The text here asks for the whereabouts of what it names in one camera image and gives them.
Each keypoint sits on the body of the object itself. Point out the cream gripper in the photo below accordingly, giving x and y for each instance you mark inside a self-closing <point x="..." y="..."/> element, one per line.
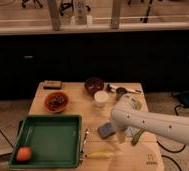
<point x="121" y="136"/>

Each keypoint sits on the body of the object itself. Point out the blue sponge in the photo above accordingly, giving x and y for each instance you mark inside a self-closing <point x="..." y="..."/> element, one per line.
<point x="106" y="130"/>

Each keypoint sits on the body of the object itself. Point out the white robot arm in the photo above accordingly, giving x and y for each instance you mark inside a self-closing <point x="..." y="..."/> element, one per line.
<point x="123" y="115"/>

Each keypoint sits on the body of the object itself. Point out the green plastic tray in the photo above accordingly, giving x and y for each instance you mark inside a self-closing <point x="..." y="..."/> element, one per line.
<point x="54" y="140"/>

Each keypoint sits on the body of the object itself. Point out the light blue cloth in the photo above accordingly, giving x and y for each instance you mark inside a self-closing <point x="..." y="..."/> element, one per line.
<point x="131" y="131"/>

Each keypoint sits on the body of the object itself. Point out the green chili pepper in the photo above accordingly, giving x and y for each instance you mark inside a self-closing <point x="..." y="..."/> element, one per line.
<point x="136" y="137"/>

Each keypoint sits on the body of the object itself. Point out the green plastic cup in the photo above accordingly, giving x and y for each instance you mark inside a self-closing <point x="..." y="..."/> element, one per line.
<point x="136" y="104"/>

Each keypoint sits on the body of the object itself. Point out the white lidded cup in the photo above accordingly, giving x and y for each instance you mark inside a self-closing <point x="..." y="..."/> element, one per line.
<point x="101" y="98"/>

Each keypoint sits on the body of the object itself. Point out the dark metal cup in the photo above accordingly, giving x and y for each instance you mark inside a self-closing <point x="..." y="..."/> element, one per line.
<point x="120" y="91"/>

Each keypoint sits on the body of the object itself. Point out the metal fork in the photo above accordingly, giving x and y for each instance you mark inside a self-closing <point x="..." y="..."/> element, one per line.
<point x="84" y="142"/>

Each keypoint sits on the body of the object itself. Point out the dark red bowl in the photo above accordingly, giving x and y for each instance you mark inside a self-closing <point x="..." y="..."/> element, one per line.
<point x="93" y="84"/>

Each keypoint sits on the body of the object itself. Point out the orange bowl with food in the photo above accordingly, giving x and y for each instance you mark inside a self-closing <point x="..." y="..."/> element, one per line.
<point x="56" y="102"/>

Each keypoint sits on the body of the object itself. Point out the dark brown block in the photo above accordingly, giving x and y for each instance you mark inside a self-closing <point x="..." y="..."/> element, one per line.
<point x="52" y="84"/>

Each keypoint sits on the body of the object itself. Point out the orange tomato toy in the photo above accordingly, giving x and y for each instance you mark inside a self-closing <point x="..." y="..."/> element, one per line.
<point x="24" y="154"/>

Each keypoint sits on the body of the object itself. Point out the black handled utensil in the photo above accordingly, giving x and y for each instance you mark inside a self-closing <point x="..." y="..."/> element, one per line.
<point x="114" y="88"/>

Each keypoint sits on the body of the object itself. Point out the wooden post right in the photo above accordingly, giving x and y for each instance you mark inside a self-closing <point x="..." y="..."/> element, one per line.
<point x="115" y="15"/>

